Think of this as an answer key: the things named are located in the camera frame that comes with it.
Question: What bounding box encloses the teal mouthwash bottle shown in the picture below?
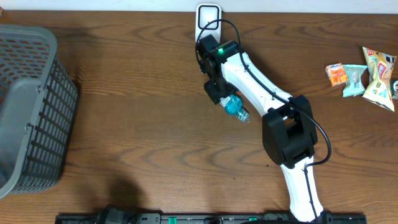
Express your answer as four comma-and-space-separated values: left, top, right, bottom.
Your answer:
220, 94, 250, 123

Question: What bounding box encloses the orange tissue pack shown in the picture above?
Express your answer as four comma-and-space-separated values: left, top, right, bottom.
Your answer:
325, 63, 348, 86

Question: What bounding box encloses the light teal small packet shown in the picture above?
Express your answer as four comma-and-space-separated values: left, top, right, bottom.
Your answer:
343, 65, 368, 97

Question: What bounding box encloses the yellow snack bag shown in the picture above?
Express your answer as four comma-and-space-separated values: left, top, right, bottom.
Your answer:
362, 47, 397, 112

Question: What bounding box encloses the green round-label packet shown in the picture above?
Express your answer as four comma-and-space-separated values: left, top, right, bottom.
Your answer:
391, 79, 398, 100

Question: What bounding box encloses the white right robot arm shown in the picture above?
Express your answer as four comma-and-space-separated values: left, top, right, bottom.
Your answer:
196, 34, 323, 222

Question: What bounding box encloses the white barcode scanner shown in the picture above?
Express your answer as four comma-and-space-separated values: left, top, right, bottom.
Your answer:
195, 3, 222, 43

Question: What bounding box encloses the grey plastic shopping basket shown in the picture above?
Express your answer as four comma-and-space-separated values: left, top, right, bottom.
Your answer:
1, 24, 79, 197

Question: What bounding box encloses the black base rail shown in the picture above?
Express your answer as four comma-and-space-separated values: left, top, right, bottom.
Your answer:
55, 212, 368, 224

